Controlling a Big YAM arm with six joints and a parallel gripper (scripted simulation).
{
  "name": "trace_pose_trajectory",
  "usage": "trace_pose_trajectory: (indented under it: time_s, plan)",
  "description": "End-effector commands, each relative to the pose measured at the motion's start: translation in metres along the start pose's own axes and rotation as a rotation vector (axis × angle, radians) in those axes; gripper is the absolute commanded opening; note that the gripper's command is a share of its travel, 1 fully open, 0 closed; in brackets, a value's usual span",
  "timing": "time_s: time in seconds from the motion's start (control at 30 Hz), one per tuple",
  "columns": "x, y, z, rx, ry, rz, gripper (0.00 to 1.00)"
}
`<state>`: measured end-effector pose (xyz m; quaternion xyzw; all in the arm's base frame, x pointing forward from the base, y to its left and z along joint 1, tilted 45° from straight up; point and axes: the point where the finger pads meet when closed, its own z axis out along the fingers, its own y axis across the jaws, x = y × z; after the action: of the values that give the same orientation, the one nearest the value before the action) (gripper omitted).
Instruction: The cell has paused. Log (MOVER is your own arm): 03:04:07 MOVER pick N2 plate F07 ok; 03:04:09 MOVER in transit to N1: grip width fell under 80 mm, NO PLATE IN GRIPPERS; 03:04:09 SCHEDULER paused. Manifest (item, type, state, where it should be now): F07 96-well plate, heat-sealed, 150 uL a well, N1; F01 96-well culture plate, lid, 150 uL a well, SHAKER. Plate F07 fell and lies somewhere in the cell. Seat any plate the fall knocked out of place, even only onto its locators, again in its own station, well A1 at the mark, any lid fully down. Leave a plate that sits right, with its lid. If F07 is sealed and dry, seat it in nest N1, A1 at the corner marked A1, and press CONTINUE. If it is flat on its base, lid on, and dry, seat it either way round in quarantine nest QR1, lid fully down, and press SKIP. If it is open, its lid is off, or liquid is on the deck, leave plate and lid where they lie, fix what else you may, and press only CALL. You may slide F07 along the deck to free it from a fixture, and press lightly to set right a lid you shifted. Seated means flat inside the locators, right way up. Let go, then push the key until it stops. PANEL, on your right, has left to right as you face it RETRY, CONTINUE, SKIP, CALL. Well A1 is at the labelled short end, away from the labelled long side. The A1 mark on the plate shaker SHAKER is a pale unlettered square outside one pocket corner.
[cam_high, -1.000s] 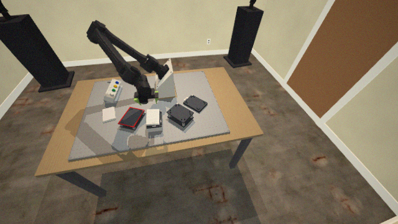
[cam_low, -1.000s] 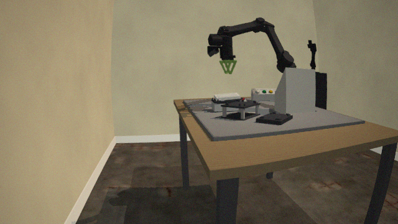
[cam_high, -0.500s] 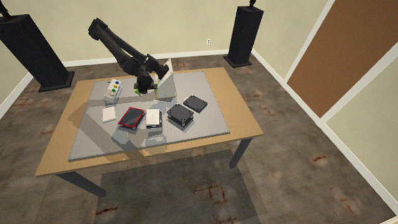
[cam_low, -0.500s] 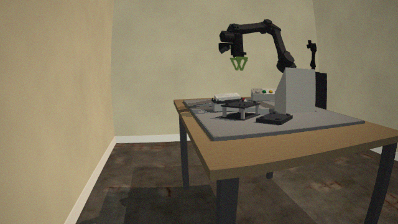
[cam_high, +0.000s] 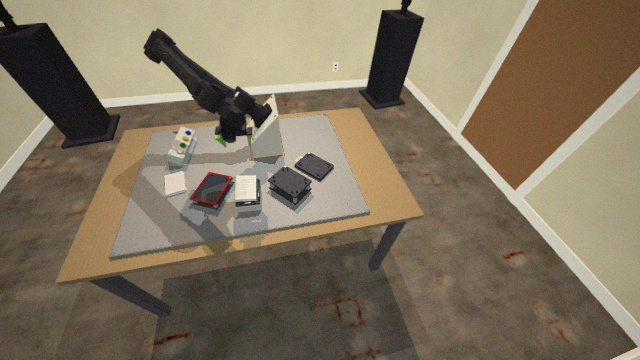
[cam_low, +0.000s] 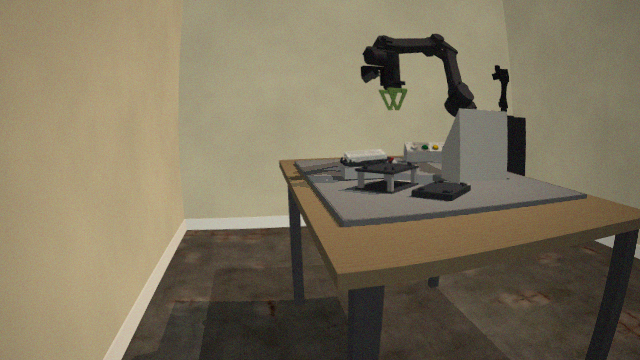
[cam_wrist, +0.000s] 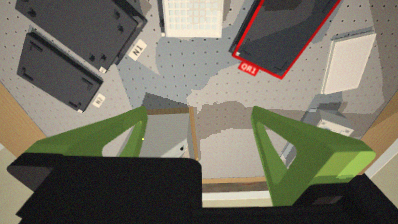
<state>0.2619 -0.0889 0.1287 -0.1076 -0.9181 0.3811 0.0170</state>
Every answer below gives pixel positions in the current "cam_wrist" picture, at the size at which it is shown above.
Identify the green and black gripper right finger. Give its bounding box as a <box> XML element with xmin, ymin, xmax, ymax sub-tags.
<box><xmin>251</xmin><ymin>106</ymin><xmax>376</xmax><ymax>206</ymax></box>

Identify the white n2 label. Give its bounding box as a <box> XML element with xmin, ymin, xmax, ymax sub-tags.
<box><xmin>93</xmin><ymin>93</ymin><xmax>106</xmax><ymax>108</ymax></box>

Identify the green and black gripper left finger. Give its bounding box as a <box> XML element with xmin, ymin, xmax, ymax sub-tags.
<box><xmin>23</xmin><ymin>106</ymin><xmax>148</xmax><ymax>157</ymax></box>

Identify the white button panel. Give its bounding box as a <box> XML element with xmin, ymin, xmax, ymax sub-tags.
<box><xmin>280</xmin><ymin>108</ymin><xmax>354</xmax><ymax>169</ymax></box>

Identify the cream label with black letter n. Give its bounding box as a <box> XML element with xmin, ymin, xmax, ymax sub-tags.
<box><xmin>129</xmin><ymin>39</ymin><xmax>147</xmax><ymax>61</ymax></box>

